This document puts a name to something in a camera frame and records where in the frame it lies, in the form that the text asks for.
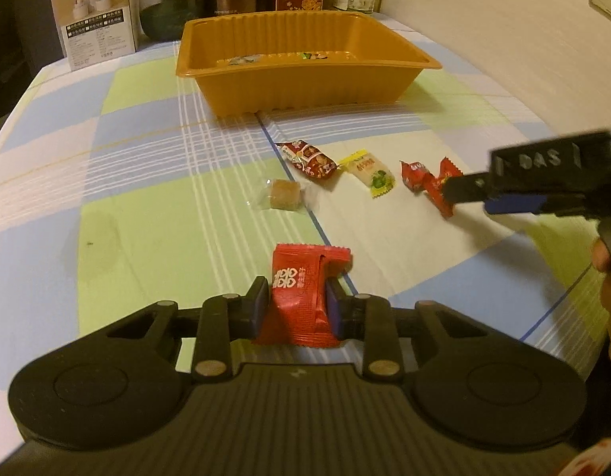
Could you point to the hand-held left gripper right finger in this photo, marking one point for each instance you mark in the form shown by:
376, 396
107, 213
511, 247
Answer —
334, 310

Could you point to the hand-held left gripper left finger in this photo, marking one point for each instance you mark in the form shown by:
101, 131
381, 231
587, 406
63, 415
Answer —
258, 307

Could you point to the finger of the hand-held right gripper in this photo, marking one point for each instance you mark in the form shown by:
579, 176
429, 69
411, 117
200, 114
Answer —
514, 204

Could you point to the red white-printed snack packet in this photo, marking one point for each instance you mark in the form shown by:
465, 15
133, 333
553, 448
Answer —
298, 297

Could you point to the red twisted wrapper candy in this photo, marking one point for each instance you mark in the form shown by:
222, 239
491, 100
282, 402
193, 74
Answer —
424, 181

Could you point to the brown clear-wrapped candy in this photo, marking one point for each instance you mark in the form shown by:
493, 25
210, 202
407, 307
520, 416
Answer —
283, 193

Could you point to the yellow green candy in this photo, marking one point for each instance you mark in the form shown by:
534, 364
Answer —
370, 173

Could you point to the small red date candy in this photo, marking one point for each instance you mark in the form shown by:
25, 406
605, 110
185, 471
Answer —
310, 158

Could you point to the orange plastic tray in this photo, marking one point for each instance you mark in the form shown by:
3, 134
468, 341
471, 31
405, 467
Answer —
310, 89

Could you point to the dark green glass jar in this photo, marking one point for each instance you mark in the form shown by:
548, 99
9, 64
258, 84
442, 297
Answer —
169, 0

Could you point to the white cardboard box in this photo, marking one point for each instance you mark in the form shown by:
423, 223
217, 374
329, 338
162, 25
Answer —
99, 15

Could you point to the black chair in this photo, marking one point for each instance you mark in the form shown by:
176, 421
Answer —
18, 34

